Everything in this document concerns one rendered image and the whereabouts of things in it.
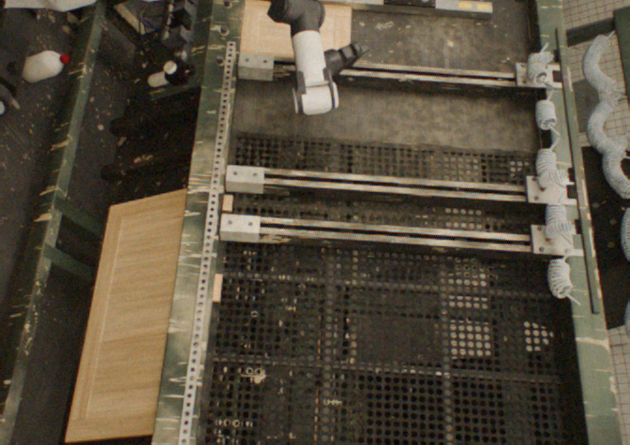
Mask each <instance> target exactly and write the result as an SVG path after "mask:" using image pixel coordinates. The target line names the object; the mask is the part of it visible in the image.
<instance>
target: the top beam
mask: <svg viewBox="0 0 630 445"><path fill-rule="evenodd" d="M527 5H528V14H529V24H530V32H531V42H532V53H535V52H540V51H541V50H542V48H544V47H545V46H546V44H547V43H548V45H547V47H546V49H545V50H544V52H547V55H548V52H550V56H551V55H552V54H553V50H558V47H557V38H556V29H557V27H559V28H562V33H563V42H564V48H565V55H566V64H567V66H568V68H569V76H570V83H571V90H570V94H571V100H572V109H573V115H574V124H575V131H576V138H577V145H578V152H579V160H580V167H581V175H582V180H584V186H585V194H586V201H587V206H586V212H587V219H588V227H589V230H590V231H591V235H592V245H593V252H594V257H593V264H594V270H595V279H596V286H597V294H598V301H599V309H601V313H600V314H598V315H594V314H592V310H591V302H590V295H589V289H588V287H587V279H586V271H585V263H584V257H576V256H567V257H566V260H565V263H566V264H568V265H569V268H570V271H569V272H570V273H569V279H570V282H571V284H572V285H573V287H572V289H571V290H570V294H569V296H571V297H572V298H573V299H574V300H577V301H578V302H579V303H581V305H578V304H576V303H575V302H573V301H571V300H570V299H569V298H567V297H564V298H559V305H560V306H561V314H562V332H563V342H564V350H565V360H566V369H568V378H569V388H570V396H571V406H572V415H573V421H574V425H575V434H576V444H577V445H623V434H621V426H620V418H619V411H618V403H617V396H616V392H615V389H614V381H613V374H612V367H611V359H610V352H609V344H608V338H607V330H606V323H605V315H604V308H603V300H602V293H600V285H599V278H598V271H597V263H596V256H595V249H594V241H593V228H591V220H590V213H589V204H588V198H587V191H586V183H585V176H584V169H583V161H582V153H581V147H580V138H579V132H578V118H577V111H575V105H576V102H574V96H573V88H572V81H571V74H570V66H569V59H568V51H567V44H566V36H565V30H564V21H563V8H562V0H527ZM551 90H552V89H549V88H536V95H537V103H538V101H539V100H546V99H547V97H548V96H549V94H550V92H551ZM549 101H551V102H553V105H554V107H555V116H556V118H557V123H556V124H555V126H553V128H554V129H555V130H556V131H557V132H558V133H559V134H560V136H557V135H556V134H555V133H554V132H553V131H552V130H551V129H550V128H549V129H542V128H540V132H541V142H542V149H549V147H551V146H552V145H553V143H554V142H555V141H556V140H557V139H558V137H559V141H558V142H557V143H556V145H555V146H554V147H553V149H552V152H554V153H555V154H556V157H557V160H556V168H557V170H559V169H561V170H564V171H565V174H566V173H567V174H568V168H572V163H571V155H570V147H569V140H568V132H567V124H566V116H565V108H564V100H563V90H562V89H554V92H553V94H552V96H551V98H550V99H549ZM561 205H562V204H561ZM562 206H565V209H566V212H567V213H566V218H567V219H566V220H567V221H568V224H569V221H571V227H572V224H573V226H575V224H574V219H579V217H578V210H577V206H575V205H562ZM572 239H573V247H574V249H581V250H583V248H582V240H581V235H572Z"/></svg>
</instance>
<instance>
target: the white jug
mask: <svg viewBox="0 0 630 445"><path fill-rule="evenodd" d="M66 63H69V57H67V55H66V54H65V53H63V54H62V55H60V54H59V53H57V52H51V51H46V52H43V53H39V54H36V55H33V56H30V57H26V59H25V64H24V67H23V71H22V77H23V79H24V80H26V81H28V82H38V81H41V80H44V79H47V78H50V77H54V76H57V75H58V74H59V73H60V71H61V70H62V68H63V65H64V64H66Z"/></svg>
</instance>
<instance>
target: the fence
mask: <svg viewBox="0 0 630 445"><path fill-rule="evenodd" d="M320 1H321V2H322V3H324V4H330V5H343V6H344V7H352V9H354V10H367V11H380V12H393V13H406V14H419V15H432V16H444V17H458V18H471V19H484V20H489V19H490V16H491V13H492V8H491V3H481V2H469V1H456V0H436V7H411V6H399V5H386V4H384V3H383V0H320ZM458 3H468V4H472V9H469V8H458ZM476 4H481V5H489V10H483V9H476Z"/></svg>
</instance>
